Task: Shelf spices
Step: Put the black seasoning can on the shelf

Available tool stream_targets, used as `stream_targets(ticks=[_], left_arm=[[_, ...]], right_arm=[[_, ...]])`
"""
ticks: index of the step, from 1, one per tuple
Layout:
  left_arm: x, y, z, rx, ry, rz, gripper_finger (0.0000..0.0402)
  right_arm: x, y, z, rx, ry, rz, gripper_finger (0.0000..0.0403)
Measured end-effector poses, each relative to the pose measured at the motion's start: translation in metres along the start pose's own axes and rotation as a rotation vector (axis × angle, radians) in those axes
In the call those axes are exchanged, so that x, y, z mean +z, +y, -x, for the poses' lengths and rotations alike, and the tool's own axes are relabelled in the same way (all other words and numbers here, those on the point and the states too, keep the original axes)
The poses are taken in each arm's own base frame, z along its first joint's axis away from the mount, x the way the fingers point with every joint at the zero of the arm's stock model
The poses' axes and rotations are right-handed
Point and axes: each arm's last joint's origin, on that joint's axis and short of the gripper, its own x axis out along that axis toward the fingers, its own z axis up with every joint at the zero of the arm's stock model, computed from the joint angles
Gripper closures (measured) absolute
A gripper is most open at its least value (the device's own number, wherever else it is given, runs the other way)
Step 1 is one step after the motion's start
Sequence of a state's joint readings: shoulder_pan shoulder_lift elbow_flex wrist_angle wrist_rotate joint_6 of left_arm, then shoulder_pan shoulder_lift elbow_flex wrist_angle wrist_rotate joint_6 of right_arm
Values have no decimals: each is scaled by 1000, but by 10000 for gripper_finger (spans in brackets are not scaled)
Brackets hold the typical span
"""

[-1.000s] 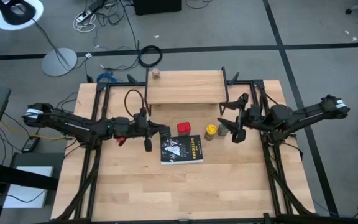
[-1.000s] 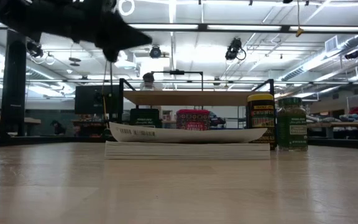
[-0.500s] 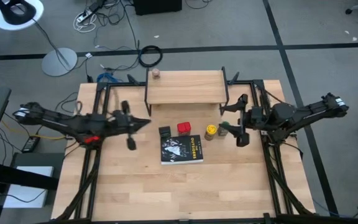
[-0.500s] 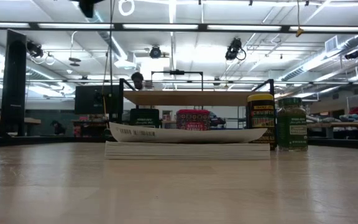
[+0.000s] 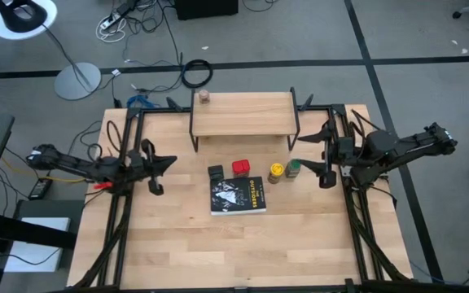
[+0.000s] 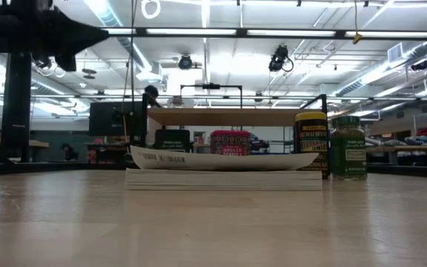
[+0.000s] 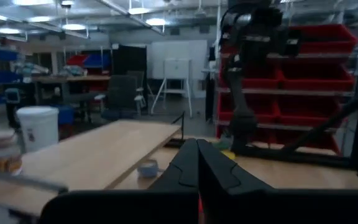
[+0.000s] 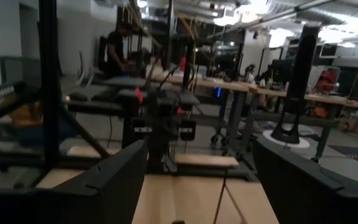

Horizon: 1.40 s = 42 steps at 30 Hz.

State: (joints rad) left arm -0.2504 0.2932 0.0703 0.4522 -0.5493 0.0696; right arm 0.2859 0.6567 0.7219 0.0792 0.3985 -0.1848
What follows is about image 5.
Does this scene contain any blue cable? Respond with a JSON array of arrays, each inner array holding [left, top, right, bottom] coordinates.
[[125, 94, 161, 110]]

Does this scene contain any white box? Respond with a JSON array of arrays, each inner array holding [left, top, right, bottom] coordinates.
[[3, 216, 72, 273]]

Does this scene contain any grey cabinet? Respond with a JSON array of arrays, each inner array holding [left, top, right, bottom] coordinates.
[[13, 199, 85, 229]]

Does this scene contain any red lid patterned spice tin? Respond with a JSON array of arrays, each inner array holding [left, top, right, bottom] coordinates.
[[231, 159, 251, 178]]

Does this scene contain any white coiled cable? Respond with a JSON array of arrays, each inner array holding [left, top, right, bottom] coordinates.
[[94, 15, 129, 44]]

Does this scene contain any black floor cable bundle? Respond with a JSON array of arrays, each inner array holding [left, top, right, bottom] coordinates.
[[112, 0, 183, 68]]

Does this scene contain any dark green pepper tin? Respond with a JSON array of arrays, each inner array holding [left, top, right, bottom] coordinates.
[[207, 164, 225, 182]]

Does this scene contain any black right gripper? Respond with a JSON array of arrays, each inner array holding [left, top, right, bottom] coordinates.
[[297, 120, 357, 190]]

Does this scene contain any black paperback book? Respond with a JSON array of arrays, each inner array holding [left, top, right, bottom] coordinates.
[[209, 175, 267, 216]]

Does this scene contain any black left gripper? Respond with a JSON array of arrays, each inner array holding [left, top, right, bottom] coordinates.
[[130, 138, 178, 197]]

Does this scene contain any black power adapter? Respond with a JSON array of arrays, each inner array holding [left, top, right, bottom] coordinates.
[[28, 177, 54, 201]]

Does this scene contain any white power strip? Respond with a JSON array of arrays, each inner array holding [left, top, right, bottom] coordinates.
[[99, 11, 122, 32]]

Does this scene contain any floor lamp with round base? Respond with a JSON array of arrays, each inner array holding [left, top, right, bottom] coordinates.
[[0, 0, 103, 102]]

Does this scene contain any green lid herb spice jar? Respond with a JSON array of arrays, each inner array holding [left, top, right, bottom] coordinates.
[[284, 159, 302, 179]]

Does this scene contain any black coiled cable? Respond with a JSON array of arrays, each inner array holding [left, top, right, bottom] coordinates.
[[180, 58, 214, 90]]

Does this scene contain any yellow lid onion spice jar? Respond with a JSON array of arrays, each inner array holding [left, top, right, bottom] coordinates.
[[267, 162, 286, 185]]

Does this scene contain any wooden shelf black metal frame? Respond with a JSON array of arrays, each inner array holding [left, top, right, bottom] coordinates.
[[188, 86, 301, 152]]

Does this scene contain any black desk crossbar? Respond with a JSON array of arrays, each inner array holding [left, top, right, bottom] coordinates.
[[0, 209, 77, 250]]

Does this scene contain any yellow cable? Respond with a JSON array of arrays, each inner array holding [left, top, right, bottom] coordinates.
[[0, 156, 87, 184]]

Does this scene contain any black box on floor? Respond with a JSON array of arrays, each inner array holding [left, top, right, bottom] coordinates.
[[173, 0, 239, 21]]

